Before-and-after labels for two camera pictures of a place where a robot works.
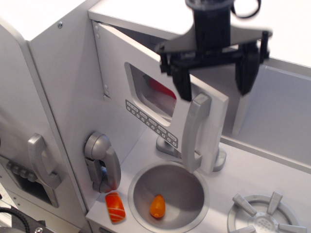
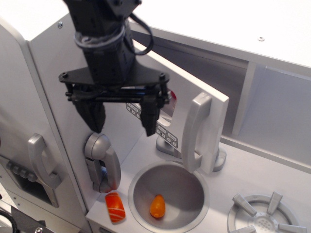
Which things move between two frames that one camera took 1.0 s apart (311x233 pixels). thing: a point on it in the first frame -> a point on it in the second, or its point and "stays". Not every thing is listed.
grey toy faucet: [163, 145] stays
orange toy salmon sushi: [115, 207] stays
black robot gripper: [213, 38] -> [112, 75]
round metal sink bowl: [186, 195] stays
